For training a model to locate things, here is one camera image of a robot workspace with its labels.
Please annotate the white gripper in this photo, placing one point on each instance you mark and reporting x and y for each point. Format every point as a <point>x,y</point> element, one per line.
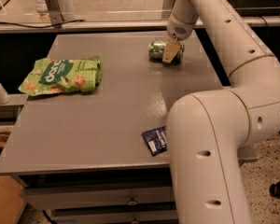
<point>179,29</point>

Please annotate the grey drawer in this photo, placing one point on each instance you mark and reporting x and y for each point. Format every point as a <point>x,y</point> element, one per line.
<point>80,197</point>
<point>113,216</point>

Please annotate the dark blue snack packet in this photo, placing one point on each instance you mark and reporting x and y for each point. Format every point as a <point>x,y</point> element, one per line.
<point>156,140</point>

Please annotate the black chair caster wheel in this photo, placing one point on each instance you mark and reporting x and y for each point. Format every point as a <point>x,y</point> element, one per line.
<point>275,190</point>

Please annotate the grey metal rail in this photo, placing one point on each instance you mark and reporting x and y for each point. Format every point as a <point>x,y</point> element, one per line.
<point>101,26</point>

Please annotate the left metal bracket post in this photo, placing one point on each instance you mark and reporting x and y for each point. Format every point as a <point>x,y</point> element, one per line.
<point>55,15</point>

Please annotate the lower grey drawer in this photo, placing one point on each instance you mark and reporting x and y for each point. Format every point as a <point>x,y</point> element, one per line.
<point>113,216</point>

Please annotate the green soda can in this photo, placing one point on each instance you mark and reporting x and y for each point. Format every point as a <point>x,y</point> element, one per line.
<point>157,51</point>

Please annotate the upper grey drawer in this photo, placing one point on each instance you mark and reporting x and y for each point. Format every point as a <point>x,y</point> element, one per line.
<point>80,197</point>

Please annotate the cardboard box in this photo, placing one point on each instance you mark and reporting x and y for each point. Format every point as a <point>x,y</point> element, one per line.
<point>11,204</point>

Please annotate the green snack bag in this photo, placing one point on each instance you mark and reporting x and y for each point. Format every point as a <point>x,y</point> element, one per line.
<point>62,76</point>

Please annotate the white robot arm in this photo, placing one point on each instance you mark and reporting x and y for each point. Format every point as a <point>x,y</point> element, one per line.
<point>205,129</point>

